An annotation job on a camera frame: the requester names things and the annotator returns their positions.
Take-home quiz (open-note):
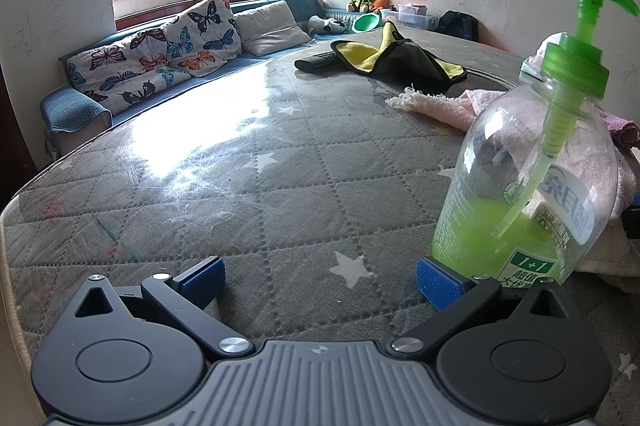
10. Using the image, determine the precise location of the white black plush toy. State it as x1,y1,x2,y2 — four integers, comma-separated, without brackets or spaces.
306,15,347,34

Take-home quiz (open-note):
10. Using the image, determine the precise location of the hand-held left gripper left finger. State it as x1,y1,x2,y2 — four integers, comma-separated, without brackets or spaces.
75,255,256,355

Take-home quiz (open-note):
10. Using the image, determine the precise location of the clear plastic storage box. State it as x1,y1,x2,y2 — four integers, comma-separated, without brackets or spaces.
380,3,441,32

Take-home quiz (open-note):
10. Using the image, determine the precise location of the round black induction hob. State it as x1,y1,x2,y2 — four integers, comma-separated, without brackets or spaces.
445,66,521,100

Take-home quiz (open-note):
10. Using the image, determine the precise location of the pale pink towel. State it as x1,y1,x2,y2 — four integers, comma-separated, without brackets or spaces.
385,86,640,293

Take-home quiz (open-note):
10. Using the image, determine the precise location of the clear pump bottle green liquid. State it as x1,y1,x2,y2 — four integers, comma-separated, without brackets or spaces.
431,0,640,287

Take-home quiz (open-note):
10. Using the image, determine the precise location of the black remote control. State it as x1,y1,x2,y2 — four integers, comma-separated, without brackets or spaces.
294,50,346,73

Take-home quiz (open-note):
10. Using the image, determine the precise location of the green plastic basin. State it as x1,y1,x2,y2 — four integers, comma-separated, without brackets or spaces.
351,12,381,33

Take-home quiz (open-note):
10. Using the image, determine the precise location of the white pillow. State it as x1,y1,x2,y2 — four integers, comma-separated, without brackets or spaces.
234,0,313,57

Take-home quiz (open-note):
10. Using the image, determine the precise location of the yellow grey microfibre cloth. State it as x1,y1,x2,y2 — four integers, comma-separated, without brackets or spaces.
331,20,468,90

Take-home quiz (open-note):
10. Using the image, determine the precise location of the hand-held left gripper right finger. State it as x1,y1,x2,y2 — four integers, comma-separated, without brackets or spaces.
390,256,569,353

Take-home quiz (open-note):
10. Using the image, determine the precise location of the butterfly print cushion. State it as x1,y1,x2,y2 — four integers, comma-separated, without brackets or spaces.
66,0,244,117

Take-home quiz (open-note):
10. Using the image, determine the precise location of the white tissue pack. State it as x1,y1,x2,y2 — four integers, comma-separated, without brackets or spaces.
519,40,551,80

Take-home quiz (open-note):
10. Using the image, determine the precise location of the blue sofa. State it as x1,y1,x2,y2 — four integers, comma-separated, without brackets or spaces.
40,0,401,157

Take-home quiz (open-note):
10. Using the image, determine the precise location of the black backpack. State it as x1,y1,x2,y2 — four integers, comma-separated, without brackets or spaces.
435,10,480,41

